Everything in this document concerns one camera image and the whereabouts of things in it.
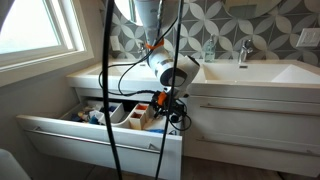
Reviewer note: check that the white wall outlet plate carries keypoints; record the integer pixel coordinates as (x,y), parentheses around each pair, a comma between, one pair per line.
(115,43)
(308,37)

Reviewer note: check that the white arched drawer divider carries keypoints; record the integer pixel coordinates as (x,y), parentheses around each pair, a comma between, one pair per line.
(121,122)

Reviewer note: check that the white closed drawer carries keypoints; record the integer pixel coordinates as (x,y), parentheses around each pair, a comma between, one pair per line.
(253,125)
(253,158)

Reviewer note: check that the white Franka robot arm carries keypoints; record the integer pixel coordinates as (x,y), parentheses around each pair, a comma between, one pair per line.
(166,66)

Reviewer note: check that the white box orange inside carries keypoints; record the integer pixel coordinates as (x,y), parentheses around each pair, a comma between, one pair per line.
(135,123)
(142,107)

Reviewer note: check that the pale rounded fixture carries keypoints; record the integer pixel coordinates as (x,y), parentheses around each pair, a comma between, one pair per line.
(10,166)

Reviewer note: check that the round wall mirror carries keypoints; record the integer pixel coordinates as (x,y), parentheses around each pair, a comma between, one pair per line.
(125,10)
(253,8)

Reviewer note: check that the white open drawer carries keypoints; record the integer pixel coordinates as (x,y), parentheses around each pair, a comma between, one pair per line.
(83,133)

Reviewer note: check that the white bathroom vanity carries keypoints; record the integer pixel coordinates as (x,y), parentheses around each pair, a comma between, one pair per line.
(233,88)

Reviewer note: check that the white framed window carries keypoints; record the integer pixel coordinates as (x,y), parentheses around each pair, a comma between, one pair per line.
(30,26)

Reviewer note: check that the clear soap dispenser bottle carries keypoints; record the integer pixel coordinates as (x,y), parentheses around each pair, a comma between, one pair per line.
(210,51)

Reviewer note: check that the black round knob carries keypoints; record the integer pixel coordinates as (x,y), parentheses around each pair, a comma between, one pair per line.
(174,118)

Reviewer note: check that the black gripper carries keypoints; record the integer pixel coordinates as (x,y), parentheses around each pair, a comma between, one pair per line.
(165,107)

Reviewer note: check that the chrome faucet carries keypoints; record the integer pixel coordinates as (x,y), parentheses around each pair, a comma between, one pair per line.
(245,50)
(141,50)

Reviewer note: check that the white rectangular sink basin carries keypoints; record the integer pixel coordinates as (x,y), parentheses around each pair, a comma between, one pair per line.
(133,70)
(246,71)

